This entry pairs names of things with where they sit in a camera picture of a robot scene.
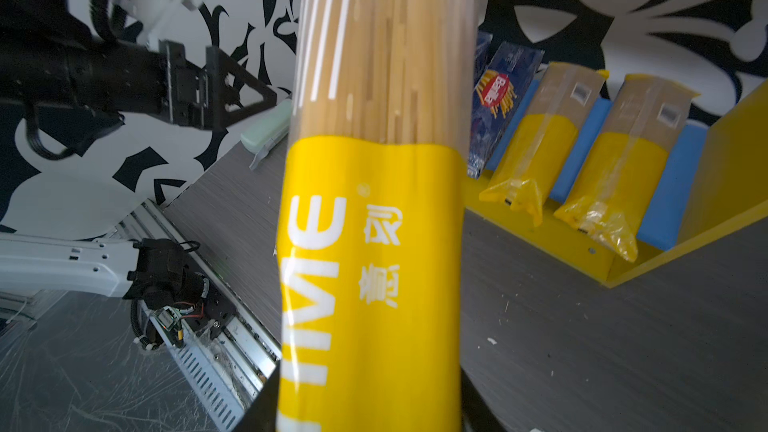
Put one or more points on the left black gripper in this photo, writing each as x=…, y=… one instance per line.
x=163, y=84

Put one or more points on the blue Barilla pasta box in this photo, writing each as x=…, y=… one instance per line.
x=483, y=42

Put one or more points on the yellow Pastatime spaghetti bag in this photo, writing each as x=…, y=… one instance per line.
x=371, y=216

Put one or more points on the blue Barilla spaghetti bag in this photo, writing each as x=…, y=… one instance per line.
x=496, y=98

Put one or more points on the plain yellow spaghetti bag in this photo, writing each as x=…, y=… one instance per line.
x=544, y=139

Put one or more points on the yellow spaghetti bag with barcode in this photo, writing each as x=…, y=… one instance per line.
x=624, y=166

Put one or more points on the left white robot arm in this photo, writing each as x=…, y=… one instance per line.
x=157, y=271

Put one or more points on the blue lower shelf board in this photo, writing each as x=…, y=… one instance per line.
x=663, y=218

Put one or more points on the yellow wooden shelf unit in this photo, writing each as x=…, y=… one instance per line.
x=729, y=192

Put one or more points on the mint green zipper case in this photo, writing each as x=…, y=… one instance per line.
x=266, y=131

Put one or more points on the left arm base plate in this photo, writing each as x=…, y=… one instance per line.
x=172, y=325

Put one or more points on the white slotted cable duct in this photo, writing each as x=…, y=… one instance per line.
x=209, y=381

